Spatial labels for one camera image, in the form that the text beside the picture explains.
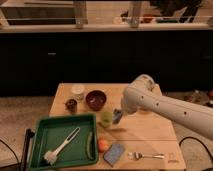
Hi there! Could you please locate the blue grey towel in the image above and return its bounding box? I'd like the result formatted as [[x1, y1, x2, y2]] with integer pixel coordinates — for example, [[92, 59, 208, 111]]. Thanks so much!
[[112, 109, 123, 124]]

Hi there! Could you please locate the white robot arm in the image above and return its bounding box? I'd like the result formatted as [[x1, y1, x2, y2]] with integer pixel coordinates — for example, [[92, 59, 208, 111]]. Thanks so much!
[[121, 74, 213, 140]]

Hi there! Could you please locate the dark purple bowl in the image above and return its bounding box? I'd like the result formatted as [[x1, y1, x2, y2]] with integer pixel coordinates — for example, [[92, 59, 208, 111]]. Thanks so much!
[[86, 90, 107, 111]]

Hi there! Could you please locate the green cup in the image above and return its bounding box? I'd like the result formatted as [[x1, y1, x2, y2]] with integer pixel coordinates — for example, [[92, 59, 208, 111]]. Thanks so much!
[[100, 112, 112, 128]]

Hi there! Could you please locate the orange toy fruit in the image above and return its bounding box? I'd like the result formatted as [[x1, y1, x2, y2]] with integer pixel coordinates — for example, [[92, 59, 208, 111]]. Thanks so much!
[[98, 138, 109, 153]]

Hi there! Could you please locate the blue sponge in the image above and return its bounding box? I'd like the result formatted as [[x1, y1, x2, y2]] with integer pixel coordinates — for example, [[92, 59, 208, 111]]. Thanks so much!
[[103, 143, 125, 167]]

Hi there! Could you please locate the silver fork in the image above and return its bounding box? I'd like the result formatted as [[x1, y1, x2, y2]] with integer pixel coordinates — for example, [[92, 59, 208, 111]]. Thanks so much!
[[127, 152, 165, 160]]

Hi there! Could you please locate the white cup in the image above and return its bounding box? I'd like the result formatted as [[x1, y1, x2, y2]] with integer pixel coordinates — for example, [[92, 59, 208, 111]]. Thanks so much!
[[71, 84, 85, 101]]

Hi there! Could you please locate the small dark brown cup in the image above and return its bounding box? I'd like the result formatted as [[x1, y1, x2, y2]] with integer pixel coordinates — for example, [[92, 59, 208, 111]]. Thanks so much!
[[65, 99, 77, 113]]

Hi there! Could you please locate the green plastic tray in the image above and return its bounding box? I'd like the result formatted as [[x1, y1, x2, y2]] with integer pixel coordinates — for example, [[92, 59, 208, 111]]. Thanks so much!
[[28, 114, 99, 171]]

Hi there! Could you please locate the white dish brush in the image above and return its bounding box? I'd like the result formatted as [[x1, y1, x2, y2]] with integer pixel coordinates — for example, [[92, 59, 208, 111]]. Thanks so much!
[[43, 127, 81, 165]]

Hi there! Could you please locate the black stand left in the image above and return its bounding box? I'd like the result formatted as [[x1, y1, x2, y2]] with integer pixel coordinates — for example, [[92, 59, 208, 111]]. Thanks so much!
[[20, 129, 35, 171]]

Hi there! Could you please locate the black cable right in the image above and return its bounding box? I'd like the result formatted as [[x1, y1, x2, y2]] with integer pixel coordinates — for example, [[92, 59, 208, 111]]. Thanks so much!
[[178, 136, 213, 171]]

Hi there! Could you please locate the black cable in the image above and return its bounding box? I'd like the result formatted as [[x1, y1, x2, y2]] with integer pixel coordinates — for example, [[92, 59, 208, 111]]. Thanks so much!
[[178, 136, 213, 171], [0, 138, 22, 170]]

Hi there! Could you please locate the black cable left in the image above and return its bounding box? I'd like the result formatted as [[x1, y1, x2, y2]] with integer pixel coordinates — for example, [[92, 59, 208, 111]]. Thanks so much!
[[0, 138, 22, 170]]

